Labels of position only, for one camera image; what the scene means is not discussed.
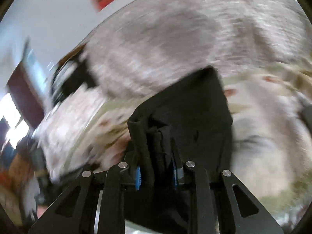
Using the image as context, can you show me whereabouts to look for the dark clothes pile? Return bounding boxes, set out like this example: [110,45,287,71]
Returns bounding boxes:
[50,58,97,107]

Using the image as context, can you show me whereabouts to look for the left hand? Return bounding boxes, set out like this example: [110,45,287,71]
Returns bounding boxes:
[36,205,49,218]

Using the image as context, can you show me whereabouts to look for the black pants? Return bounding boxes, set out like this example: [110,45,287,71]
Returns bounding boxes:
[121,66,236,234]

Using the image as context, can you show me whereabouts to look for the quilted beige comforter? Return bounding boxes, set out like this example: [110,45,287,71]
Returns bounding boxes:
[36,0,312,176]

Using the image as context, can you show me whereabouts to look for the fleece floral blanket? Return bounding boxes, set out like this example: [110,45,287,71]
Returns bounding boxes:
[49,60,311,232]

